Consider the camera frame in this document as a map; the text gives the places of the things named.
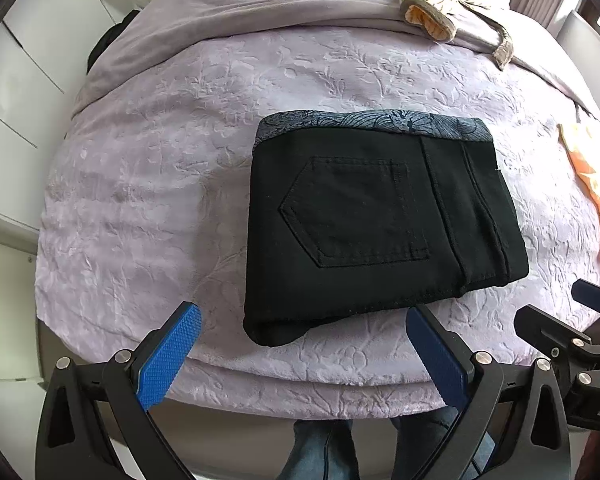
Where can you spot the grey smooth blanket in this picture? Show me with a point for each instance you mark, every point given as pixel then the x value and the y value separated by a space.
pixel 280 0

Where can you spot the lilac embossed bedspread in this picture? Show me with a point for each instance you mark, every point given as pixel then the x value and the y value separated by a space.
pixel 155 185

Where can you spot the white wardrobe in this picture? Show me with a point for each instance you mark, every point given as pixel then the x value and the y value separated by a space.
pixel 20 85

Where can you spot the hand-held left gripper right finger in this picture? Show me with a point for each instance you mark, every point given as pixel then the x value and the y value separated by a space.
pixel 437 355

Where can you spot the black pants with grey lining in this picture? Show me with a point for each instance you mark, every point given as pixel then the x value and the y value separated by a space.
pixel 370 225

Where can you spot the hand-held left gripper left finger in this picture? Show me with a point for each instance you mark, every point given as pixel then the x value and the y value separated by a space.
pixel 172 355

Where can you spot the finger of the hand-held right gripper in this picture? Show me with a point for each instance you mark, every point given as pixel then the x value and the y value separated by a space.
pixel 540 325
pixel 597 296

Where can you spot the person's blue jeans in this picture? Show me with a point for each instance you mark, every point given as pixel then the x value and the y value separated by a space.
pixel 320 450

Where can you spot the black bag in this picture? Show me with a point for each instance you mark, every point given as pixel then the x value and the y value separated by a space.
pixel 107 40

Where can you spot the orange cloth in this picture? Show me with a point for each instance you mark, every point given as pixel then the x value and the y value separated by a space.
pixel 592 175

